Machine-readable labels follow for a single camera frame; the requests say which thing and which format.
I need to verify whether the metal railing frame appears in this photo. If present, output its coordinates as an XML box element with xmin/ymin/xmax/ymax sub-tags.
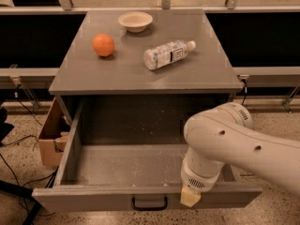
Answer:
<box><xmin>0</xmin><ymin>0</ymin><xmax>300</xmax><ymax>114</ymax></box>

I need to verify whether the black tripod stand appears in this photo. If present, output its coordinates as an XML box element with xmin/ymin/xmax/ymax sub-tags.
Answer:
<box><xmin>0</xmin><ymin>169</ymin><xmax>59</xmax><ymax>225</ymax></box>

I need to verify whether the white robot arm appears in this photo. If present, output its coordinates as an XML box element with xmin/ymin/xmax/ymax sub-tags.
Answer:
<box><xmin>181</xmin><ymin>102</ymin><xmax>300</xmax><ymax>207</ymax></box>

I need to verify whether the black cable left floor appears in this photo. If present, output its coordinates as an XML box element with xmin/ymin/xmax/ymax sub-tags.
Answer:
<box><xmin>0</xmin><ymin>91</ymin><xmax>59</xmax><ymax>218</ymax></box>

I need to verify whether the grey drawer cabinet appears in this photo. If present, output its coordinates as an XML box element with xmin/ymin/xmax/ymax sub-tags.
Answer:
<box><xmin>50</xmin><ymin>9</ymin><xmax>242</xmax><ymax>121</ymax></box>

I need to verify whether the clear plastic water bottle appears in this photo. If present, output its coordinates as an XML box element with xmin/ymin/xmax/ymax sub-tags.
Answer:
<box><xmin>143</xmin><ymin>40</ymin><xmax>196</xmax><ymax>70</ymax></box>

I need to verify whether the grey top drawer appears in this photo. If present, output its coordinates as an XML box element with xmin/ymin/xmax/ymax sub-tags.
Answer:
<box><xmin>32</xmin><ymin>95</ymin><xmax>263</xmax><ymax>214</ymax></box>

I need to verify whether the orange fruit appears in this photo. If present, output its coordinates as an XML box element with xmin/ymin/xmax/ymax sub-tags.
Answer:
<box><xmin>92</xmin><ymin>34</ymin><xmax>114</xmax><ymax>57</ymax></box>

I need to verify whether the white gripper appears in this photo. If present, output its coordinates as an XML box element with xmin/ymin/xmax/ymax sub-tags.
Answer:
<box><xmin>180</xmin><ymin>147</ymin><xmax>224</xmax><ymax>207</ymax></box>

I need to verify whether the cardboard box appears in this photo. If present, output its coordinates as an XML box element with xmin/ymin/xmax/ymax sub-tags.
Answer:
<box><xmin>38</xmin><ymin>99</ymin><xmax>70</xmax><ymax>166</ymax></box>

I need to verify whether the white paper bowl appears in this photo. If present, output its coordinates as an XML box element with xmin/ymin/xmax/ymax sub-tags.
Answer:
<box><xmin>118</xmin><ymin>11</ymin><xmax>153</xmax><ymax>33</ymax></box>

